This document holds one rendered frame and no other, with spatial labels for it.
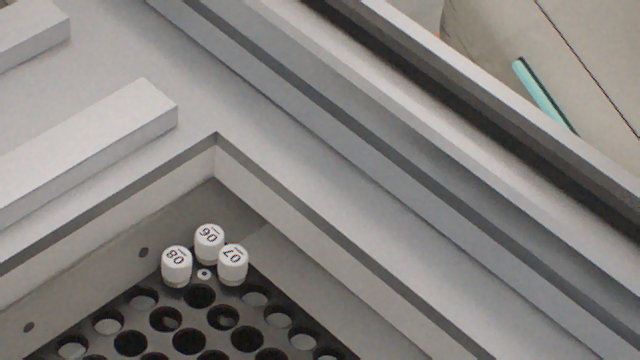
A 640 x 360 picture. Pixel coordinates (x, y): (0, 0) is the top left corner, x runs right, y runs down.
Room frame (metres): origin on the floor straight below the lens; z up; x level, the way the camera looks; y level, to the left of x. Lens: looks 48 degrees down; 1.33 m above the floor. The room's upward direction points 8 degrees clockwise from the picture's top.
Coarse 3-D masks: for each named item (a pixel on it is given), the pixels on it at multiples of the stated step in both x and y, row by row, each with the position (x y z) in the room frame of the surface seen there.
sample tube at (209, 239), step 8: (208, 224) 0.36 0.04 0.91; (200, 232) 0.36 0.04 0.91; (208, 232) 0.36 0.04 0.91; (216, 232) 0.36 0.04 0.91; (200, 240) 0.35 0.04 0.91; (208, 240) 0.35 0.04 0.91; (216, 240) 0.35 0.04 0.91; (200, 248) 0.35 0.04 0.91; (208, 248) 0.35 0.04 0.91; (216, 248) 0.35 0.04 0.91; (200, 256) 0.35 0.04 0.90; (208, 256) 0.35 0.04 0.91; (216, 256) 0.35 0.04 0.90; (208, 264) 0.35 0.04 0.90
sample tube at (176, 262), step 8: (168, 248) 0.35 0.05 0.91; (176, 248) 0.35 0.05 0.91; (184, 248) 0.35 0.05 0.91; (168, 256) 0.34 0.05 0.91; (176, 256) 0.34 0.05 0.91; (184, 256) 0.34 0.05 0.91; (168, 264) 0.34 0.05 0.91; (176, 264) 0.34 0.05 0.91; (184, 264) 0.34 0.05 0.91; (168, 272) 0.34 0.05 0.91; (176, 272) 0.34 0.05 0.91; (184, 272) 0.34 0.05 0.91; (168, 280) 0.34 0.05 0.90; (176, 280) 0.34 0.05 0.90; (184, 280) 0.34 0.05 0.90; (168, 320) 0.34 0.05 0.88
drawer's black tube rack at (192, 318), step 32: (128, 288) 0.33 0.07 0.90; (160, 288) 0.33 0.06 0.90; (192, 288) 0.34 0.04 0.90; (96, 320) 0.32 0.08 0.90; (128, 320) 0.32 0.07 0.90; (160, 320) 0.34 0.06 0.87; (192, 320) 0.32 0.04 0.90; (256, 320) 0.32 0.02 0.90; (96, 352) 0.30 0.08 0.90; (128, 352) 0.32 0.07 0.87; (160, 352) 0.30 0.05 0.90; (192, 352) 0.33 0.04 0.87; (224, 352) 0.31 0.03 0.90; (256, 352) 0.31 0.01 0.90; (288, 352) 0.31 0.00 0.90
